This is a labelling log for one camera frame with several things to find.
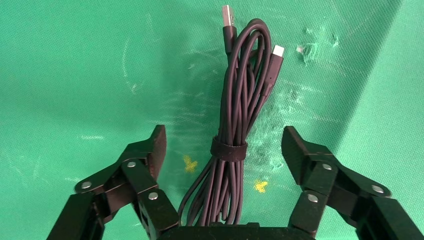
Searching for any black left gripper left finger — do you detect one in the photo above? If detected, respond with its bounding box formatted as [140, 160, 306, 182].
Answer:
[46, 124, 181, 240]

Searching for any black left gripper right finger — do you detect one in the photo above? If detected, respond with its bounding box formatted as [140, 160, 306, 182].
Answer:
[281, 125, 424, 240]

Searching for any black data cable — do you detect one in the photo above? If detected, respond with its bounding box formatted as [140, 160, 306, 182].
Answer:
[177, 4, 286, 229]

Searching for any green table mat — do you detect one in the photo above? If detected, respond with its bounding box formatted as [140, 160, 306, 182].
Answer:
[0, 0, 424, 240]

